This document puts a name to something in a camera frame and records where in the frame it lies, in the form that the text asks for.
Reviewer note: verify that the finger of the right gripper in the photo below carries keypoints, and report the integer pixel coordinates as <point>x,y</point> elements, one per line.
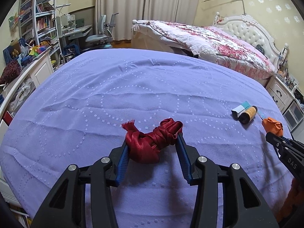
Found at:
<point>289,152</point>

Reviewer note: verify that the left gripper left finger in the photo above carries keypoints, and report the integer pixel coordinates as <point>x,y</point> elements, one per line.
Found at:
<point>64,206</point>

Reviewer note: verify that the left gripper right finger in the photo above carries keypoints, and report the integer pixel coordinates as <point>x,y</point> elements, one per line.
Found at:
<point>243,204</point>

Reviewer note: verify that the orange paper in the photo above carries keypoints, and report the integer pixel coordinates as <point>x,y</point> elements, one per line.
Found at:
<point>273,126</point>

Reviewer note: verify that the dark red ribbon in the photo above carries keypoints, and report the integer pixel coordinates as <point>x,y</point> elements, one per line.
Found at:
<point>144,148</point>

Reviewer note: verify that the blue sachet packet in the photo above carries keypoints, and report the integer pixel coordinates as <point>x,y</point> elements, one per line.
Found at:
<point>262,116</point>

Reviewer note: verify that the amber medicine bottle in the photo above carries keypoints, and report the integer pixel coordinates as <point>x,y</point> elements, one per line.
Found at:
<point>248,115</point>

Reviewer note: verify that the teal white small box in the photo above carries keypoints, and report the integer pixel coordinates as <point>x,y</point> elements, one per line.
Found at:
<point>237,111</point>

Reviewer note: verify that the clear plastic drawer unit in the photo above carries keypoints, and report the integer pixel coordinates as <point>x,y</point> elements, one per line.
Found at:
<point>293,115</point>

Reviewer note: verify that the white nightstand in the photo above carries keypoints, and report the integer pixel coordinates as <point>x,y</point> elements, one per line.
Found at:
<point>281,94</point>

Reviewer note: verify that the purple bedspread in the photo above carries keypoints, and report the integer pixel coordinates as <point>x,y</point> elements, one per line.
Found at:
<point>76,116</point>

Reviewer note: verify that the floral quilt bed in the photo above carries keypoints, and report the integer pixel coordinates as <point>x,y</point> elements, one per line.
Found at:
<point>207,43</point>

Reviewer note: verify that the white tufted headboard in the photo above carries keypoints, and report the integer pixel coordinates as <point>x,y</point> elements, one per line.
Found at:
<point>246,28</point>

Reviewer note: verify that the grey desk chair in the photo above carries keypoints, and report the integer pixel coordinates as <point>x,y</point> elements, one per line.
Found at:
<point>104,38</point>

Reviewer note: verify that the study desk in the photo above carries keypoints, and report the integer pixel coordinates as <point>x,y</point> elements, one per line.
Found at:
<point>68,31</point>

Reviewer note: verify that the beige curtains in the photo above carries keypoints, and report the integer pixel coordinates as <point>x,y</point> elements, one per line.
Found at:
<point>181,11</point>

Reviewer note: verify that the white bookshelf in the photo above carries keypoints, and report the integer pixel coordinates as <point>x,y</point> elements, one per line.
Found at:
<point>38,26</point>

